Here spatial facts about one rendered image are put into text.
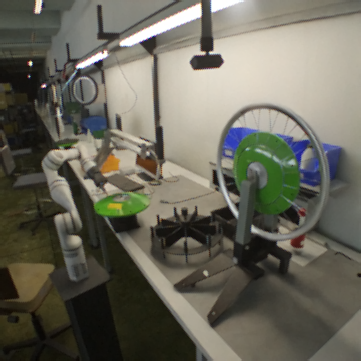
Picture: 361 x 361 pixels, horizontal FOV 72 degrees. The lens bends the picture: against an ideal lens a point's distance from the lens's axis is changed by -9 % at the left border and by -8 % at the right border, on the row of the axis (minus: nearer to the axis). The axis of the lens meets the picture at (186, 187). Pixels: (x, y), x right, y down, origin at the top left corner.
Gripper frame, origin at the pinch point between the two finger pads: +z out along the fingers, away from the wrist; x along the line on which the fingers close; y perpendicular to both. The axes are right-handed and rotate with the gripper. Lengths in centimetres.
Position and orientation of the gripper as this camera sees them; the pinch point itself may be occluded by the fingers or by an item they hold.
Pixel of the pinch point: (107, 193)
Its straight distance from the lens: 165.0
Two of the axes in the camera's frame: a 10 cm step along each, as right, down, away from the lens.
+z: 6.5, 7.1, -2.9
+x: 6.4, -2.9, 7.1
